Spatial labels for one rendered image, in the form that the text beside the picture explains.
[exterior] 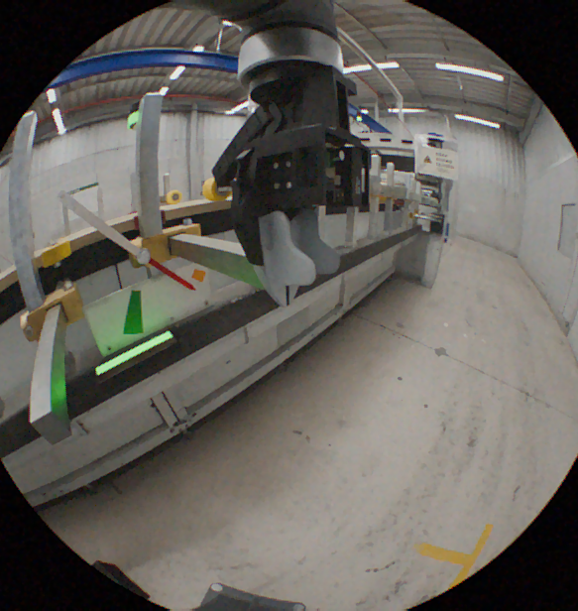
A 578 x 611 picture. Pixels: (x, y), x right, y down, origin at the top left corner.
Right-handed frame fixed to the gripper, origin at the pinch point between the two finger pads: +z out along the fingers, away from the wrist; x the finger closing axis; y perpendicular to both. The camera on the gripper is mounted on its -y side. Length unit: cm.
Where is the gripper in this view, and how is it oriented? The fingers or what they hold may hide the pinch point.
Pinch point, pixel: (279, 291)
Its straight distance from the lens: 22.8
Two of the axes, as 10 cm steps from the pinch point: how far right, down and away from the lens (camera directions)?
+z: 0.2, 8.9, 4.6
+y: 7.5, 2.9, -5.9
